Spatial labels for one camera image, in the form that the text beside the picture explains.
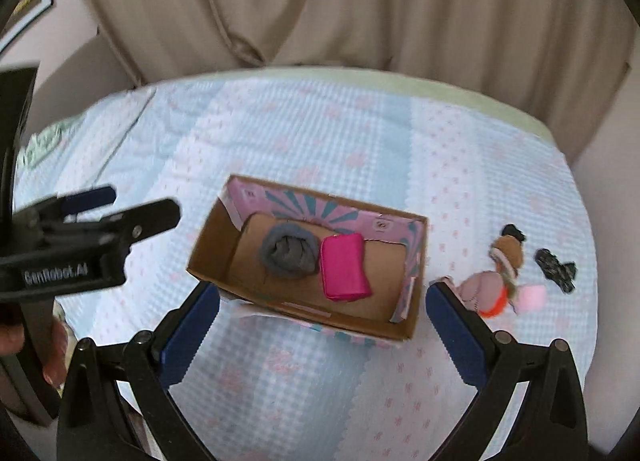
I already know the black fuzzy scrunchie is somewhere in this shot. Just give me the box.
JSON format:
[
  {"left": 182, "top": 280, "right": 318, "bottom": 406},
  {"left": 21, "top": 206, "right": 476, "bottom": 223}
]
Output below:
[{"left": 501, "top": 224, "right": 526, "bottom": 243}]

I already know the dusty pink cloth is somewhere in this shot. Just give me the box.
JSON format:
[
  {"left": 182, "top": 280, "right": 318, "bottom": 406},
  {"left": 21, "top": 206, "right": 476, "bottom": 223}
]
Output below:
[{"left": 438, "top": 271, "right": 506, "bottom": 315}]

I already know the magenta leather pouch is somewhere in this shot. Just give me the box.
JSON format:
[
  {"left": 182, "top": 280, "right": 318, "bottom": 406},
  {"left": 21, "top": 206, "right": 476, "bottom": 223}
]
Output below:
[{"left": 319, "top": 233, "right": 372, "bottom": 302}]

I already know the framed wall picture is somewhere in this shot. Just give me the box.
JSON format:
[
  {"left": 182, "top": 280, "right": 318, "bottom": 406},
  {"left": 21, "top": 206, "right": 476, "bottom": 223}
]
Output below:
[{"left": 1, "top": 0, "right": 54, "bottom": 53}]

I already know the person's left hand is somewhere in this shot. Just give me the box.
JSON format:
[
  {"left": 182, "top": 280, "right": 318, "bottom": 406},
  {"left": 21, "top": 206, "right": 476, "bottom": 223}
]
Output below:
[{"left": 1, "top": 318, "right": 68, "bottom": 389}]

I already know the blue pink checked bedspread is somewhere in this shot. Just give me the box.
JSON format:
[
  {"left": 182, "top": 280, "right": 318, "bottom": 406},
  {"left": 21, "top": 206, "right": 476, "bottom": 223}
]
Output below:
[{"left": 14, "top": 76, "right": 598, "bottom": 460}]

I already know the green sheet under bedspread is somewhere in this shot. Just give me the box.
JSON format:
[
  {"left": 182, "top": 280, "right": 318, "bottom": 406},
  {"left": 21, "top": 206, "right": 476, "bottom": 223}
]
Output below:
[{"left": 164, "top": 64, "right": 557, "bottom": 143}]

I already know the grey sock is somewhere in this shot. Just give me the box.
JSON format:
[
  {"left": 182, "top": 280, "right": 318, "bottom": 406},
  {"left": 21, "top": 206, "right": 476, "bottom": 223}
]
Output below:
[{"left": 258, "top": 222, "right": 320, "bottom": 279}]

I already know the black patterned scarf scrunchie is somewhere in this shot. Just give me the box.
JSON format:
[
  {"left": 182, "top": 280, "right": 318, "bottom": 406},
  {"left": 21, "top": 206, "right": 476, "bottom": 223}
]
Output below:
[{"left": 535, "top": 249, "right": 577, "bottom": 294}]

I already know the cardboard box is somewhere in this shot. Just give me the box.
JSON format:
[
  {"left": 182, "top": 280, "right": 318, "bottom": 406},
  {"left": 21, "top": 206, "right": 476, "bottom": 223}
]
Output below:
[{"left": 188, "top": 175, "right": 427, "bottom": 343}]

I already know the pink fluffy scrunchie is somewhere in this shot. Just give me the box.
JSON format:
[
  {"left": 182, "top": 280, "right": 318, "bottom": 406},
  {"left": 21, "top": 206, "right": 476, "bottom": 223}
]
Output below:
[{"left": 514, "top": 285, "right": 547, "bottom": 314}]

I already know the beige curtain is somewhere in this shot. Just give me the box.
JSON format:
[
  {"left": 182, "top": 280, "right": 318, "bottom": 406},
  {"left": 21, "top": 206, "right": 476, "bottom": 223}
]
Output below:
[{"left": 85, "top": 0, "right": 637, "bottom": 159}]

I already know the orange plush fruit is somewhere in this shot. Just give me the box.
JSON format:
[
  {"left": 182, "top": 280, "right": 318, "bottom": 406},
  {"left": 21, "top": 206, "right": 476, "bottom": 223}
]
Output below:
[{"left": 478, "top": 291, "right": 509, "bottom": 318}]

